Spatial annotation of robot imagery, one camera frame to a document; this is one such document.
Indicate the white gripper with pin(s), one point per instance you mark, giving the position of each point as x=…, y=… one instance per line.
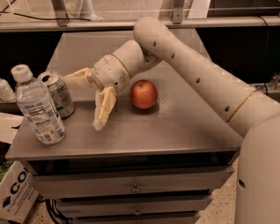
x=108, y=71

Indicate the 7up soda can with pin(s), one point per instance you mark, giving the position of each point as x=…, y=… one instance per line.
x=59, y=93

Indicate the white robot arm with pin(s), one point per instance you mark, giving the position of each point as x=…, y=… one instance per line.
x=252, y=114

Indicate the clear plastic water bottle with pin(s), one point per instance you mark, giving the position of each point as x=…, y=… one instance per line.
x=36, y=104

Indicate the white pump sanitizer bottle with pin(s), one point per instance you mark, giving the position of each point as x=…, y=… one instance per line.
x=6, y=92

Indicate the red apple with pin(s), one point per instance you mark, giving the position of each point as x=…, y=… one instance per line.
x=143, y=94

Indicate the grey drawer cabinet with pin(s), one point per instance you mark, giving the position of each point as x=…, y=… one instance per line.
x=156, y=166

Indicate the white cardboard box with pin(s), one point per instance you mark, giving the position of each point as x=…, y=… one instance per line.
x=17, y=196

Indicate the metal frame rail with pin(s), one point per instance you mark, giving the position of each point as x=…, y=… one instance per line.
x=90, y=15

